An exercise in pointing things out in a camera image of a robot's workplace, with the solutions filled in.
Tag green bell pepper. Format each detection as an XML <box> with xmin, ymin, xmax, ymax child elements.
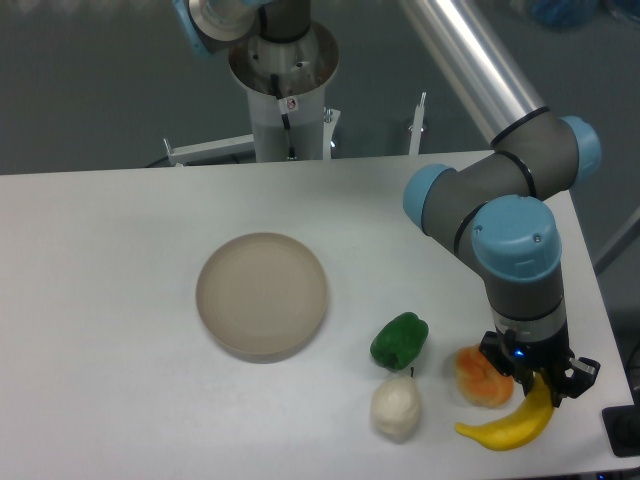
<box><xmin>369</xmin><ymin>312</ymin><xmax>429</xmax><ymax>371</ymax></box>

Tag orange peeled fruit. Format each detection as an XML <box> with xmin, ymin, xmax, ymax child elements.
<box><xmin>454</xmin><ymin>345</ymin><xmax>514</xmax><ymax>409</ymax></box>

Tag beige round plate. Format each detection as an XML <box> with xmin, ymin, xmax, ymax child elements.
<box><xmin>195</xmin><ymin>232</ymin><xmax>329</xmax><ymax>363</ymax></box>

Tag black device at edge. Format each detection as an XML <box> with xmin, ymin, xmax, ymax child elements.
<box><xmin>602</xmin><ymin>405</ymin><xmax>639</xmax><ymax>458</ymax></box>

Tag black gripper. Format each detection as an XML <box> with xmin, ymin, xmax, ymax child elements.
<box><xmin>479</xmin><ymin>322</ymin><xmax>600</xmax><ymax>406</ymax></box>

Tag white pear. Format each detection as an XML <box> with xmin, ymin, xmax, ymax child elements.
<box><xmin>369</xmin><ymin>366</ymin><xmax>422</xmax><ymax>443</ymax></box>

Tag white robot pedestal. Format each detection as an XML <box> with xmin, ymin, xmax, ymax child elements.
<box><xmin>229</xmin><ymin>21</ymin><xmax>339</xmax><ymax>163</ymax></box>

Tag white metal bracket frame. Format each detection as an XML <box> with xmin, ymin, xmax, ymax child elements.
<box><xmin>148</xmin><ymin>92</ymin><xmax>428</xmax><ymax>168</ymax></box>

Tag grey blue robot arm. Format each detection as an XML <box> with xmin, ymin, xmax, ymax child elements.
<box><xmin>174</xmin><ymin>1</ymin><xmax>601</xmax><ymax>405</ymax></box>

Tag yellow banana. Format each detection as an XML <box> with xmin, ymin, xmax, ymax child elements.
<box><xmin>455</xmin><ymin>374</ymin><xmax>555</xmax><ymax>451</ymax></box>

